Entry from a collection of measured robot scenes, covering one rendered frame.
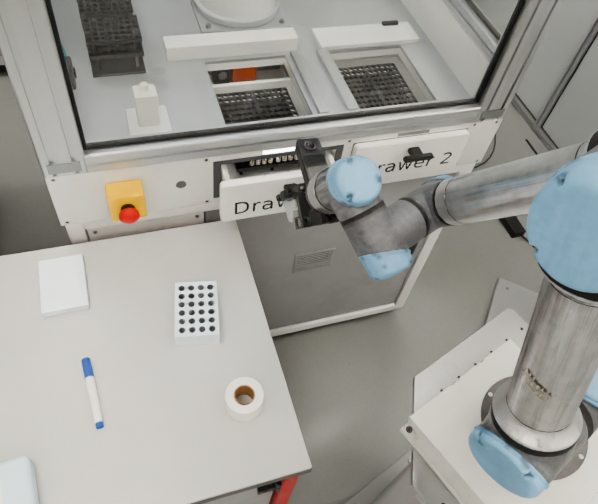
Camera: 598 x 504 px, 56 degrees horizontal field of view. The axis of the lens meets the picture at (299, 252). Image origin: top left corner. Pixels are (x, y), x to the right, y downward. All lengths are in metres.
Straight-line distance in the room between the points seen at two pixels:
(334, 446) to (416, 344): 0.49
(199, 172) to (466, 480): 0.77
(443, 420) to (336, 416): 0.89
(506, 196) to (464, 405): 0.44
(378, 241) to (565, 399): 0.33
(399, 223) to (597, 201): 0.39
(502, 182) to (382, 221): 0.18
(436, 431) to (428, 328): 1.12
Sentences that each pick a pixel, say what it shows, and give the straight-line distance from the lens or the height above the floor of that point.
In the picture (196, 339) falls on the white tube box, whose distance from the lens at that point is 1.12.
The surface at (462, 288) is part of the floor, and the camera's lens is 2.30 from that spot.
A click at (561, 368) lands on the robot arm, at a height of 1.22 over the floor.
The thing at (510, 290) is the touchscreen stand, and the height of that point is 0.03.
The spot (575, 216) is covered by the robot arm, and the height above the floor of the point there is 1.42.
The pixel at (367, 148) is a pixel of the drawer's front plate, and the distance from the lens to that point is 1.28.
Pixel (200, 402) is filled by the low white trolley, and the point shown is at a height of 0.76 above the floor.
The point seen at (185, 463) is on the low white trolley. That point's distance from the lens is 1.06.
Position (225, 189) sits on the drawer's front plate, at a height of 0.92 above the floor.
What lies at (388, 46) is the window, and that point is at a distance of 1.17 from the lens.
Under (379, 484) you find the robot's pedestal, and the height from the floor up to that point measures 0.02.
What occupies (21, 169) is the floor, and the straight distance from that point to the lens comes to 2.59.
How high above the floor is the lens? 1.78
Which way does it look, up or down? 53 degrees down
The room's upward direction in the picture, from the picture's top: 11 degrees clockwise
